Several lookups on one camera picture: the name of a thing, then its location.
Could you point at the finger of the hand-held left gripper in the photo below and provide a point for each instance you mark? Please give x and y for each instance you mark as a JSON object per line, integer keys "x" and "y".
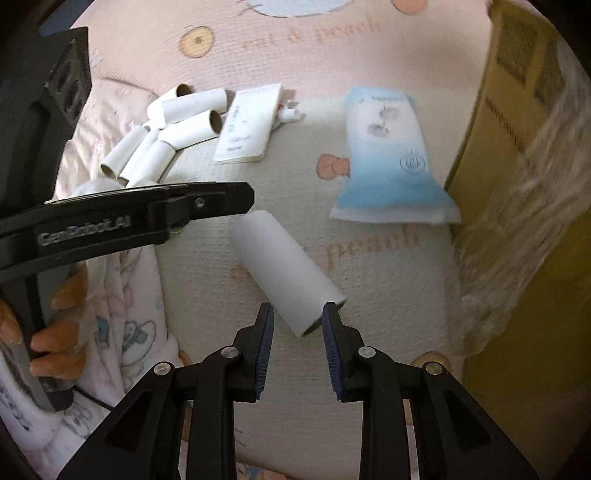
{"x": 221, "y": 198}

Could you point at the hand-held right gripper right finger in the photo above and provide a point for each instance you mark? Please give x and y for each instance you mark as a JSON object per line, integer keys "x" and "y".
{"x": 331, "y": 350}

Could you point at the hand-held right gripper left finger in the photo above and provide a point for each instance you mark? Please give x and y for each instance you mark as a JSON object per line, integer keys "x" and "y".
{"x": 264, "y": 350}

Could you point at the pile of white paper tubes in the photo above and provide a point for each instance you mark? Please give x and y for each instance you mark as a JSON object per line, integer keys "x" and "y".
{"x": 184, "y": 131}

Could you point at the wide white cardboard roll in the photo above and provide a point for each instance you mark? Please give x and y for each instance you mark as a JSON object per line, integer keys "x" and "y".
{"x": 281, "y": 267}

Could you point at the brown cardboard box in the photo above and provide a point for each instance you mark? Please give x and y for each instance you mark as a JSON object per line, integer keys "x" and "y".
{"x": 508, "y": 92}

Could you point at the person's left hand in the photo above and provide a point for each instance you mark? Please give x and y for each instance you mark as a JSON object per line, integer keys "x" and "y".
{"x": 51, "y": 344}

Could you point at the white spiral notepad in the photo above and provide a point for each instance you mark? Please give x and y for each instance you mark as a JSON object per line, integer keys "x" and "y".
{"x": 244, "y": 124}

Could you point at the red white crumpled wrapper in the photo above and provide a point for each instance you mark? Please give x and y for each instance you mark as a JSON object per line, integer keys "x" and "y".
{"x": 288, "y": 113}

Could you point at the pink cat printed bedsheet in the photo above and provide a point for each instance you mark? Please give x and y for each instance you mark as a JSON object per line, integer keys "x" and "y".
{"x": 277, "y": 60}

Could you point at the light blue wet wipes packet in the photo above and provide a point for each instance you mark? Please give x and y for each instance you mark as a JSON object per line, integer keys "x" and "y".
{"x": 388, "y": 152}

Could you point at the clear plastic film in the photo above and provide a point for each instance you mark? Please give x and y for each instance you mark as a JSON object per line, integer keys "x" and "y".
{"x": 517, "y": 221}

